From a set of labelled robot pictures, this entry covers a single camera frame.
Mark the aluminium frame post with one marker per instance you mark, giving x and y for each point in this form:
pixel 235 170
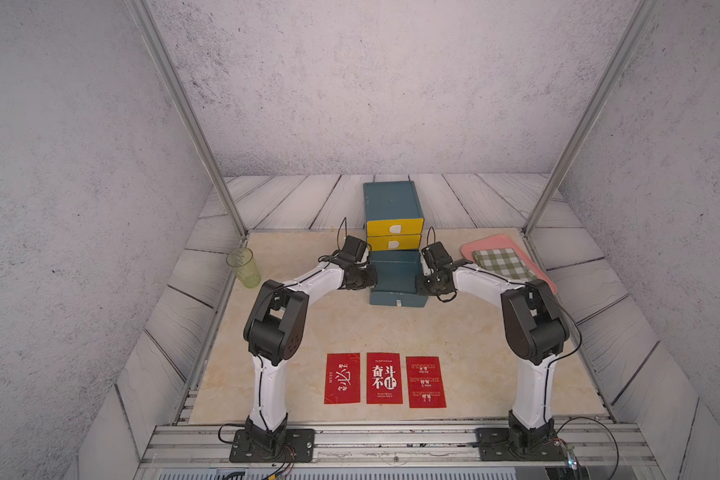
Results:
pixel 614 68
pixel 149 31

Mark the aluminium front rail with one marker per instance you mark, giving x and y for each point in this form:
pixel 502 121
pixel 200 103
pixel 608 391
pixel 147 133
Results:
pixel 405 444

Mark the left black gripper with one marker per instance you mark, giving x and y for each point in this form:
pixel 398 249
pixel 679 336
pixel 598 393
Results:
pixel 372 281

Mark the green transparent plastic cup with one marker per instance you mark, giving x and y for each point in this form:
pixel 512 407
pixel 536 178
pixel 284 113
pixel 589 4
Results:
pixel 242 263

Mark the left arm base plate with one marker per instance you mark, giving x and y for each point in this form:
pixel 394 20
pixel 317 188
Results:
pixel 289 445

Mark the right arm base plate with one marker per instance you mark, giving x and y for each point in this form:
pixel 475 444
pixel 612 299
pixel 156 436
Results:
pixel 518 444

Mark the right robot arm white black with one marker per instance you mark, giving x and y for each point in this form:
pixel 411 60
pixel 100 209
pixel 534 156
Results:
pixel 534 331

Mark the yellow drawer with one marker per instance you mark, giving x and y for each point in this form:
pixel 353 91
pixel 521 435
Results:
pixel 394 242
pixel 394 227

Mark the left aluminium frame post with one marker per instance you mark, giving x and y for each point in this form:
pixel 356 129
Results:
pixel 149 31

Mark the pink tray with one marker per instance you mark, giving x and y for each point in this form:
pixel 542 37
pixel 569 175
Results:
pixel 504 241

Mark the green checkered cloth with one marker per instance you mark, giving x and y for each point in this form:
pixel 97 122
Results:
pixel 504 262

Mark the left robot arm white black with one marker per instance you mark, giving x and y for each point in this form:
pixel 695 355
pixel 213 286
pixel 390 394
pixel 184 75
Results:
pixel 275 329

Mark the teal drawer cabinet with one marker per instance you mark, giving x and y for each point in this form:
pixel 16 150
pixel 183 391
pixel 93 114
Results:
pixel 391 200

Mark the right aluminium frame post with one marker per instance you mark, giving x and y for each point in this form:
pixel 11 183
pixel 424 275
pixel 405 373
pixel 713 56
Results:
pixel 614 68

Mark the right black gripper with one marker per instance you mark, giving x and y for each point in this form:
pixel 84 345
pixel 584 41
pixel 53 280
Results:
pixel 421 291

